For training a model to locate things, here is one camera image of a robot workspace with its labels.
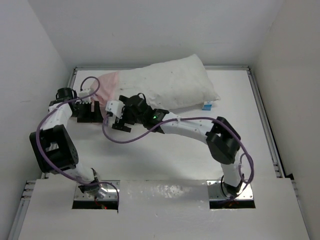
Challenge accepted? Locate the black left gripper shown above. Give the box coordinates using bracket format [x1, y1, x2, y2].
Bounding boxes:
[72, 100, 104, 123]

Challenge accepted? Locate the pink pillowcase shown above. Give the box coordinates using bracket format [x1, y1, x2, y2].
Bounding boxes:
[90, 71, 120, 112]

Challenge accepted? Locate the white pillow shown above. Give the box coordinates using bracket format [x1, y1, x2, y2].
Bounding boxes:
[118, 54, 221, 110]

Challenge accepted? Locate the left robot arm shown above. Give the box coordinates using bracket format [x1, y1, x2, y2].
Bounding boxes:
[29, 87, 103, 197]

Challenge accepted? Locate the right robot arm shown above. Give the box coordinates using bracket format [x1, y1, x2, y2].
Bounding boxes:
[105, 95, 243, 197]

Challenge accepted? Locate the blue white pillow label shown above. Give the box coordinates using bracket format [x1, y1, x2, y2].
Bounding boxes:
[202, 101, 214, 111]

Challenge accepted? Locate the white front cover board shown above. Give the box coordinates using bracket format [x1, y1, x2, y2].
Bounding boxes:
[19, 176, 309, 240]

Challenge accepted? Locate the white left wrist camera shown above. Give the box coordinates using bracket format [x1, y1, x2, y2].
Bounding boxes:
[76, 88, 93, 104]

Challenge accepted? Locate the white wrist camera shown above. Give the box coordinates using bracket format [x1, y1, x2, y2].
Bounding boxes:
[105, 100, 125, 119]
[76, 88, 93, 104]

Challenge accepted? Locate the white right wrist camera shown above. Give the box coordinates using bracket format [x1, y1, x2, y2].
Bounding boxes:
[105, 100, 125, 119]

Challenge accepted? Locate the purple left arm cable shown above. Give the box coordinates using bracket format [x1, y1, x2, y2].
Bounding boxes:
[36, 76, 120, 201]

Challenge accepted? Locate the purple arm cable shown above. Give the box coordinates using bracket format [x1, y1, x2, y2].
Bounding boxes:
[101, 115, 255, 186]
[36, 76, 120, 201]

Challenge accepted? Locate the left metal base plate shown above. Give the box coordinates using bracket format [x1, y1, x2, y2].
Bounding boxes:
[74, 183, 118, 201]

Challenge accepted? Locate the metal base plate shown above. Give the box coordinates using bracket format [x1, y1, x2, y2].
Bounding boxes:
[74, 183, 118, 201]
[206, 179, 254, 202]

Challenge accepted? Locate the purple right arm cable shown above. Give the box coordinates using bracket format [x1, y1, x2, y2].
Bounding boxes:
[101, 115, 255, 186]

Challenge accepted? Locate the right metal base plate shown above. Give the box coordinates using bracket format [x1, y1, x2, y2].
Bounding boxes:
[206, 179, 254, 202]

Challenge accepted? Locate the aluminium table frame rail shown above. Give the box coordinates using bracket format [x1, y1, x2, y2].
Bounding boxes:
[19, 62, 308, 240]

